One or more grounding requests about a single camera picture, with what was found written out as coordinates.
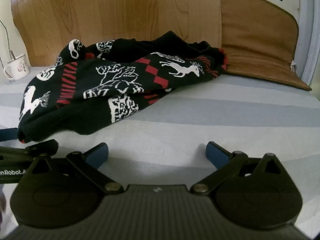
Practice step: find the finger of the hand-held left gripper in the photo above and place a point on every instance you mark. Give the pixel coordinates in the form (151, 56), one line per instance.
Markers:
(42, 146)
(7, 134)

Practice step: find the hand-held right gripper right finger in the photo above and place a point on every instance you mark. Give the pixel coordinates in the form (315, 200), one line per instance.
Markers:
(217, 156)

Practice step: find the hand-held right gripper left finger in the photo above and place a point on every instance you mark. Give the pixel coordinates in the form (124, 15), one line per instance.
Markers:
(96, 156)

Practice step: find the black patterned sweater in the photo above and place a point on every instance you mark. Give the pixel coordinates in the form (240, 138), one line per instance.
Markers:
(112, 85)

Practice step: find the striped bed sheet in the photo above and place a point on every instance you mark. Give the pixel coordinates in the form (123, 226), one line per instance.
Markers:
(200, 115)

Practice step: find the white printed mug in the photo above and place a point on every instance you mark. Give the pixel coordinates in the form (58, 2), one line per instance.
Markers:
(18, 67)

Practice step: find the brown cushion pad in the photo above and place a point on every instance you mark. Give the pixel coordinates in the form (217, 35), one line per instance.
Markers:
(260, 42)

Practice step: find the wooden headboard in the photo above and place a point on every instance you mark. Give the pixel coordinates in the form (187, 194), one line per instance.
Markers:
(120, 17)

